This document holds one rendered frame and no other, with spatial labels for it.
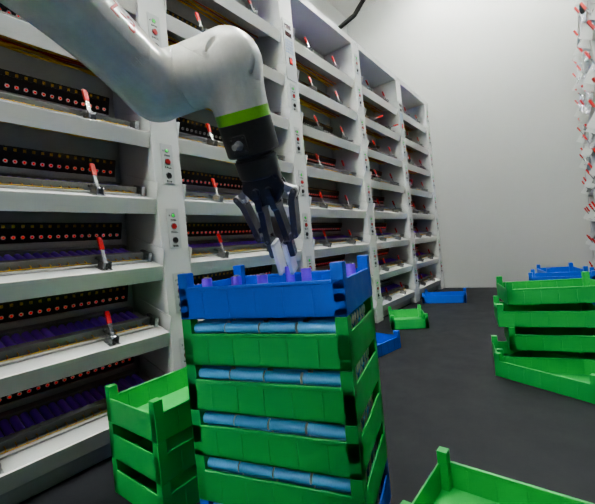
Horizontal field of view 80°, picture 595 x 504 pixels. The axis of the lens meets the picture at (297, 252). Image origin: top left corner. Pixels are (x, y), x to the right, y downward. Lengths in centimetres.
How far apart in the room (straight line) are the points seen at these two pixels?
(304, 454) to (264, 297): 25
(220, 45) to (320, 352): 47
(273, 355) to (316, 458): 17
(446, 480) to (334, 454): 32
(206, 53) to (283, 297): 38
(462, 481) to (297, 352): 46
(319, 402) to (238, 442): 17
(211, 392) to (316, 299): 26
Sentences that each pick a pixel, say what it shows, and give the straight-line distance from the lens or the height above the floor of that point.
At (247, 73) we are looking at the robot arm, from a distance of 60.
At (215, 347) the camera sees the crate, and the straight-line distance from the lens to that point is 64.
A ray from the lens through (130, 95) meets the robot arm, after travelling 63.
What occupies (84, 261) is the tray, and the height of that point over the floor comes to 52.
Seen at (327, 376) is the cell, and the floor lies 31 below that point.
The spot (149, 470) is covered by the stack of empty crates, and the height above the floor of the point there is 10.
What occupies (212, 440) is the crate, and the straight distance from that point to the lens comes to 71.
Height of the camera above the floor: 51
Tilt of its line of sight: 1 degrees down
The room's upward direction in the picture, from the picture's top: 5 degrees counter-clockwise
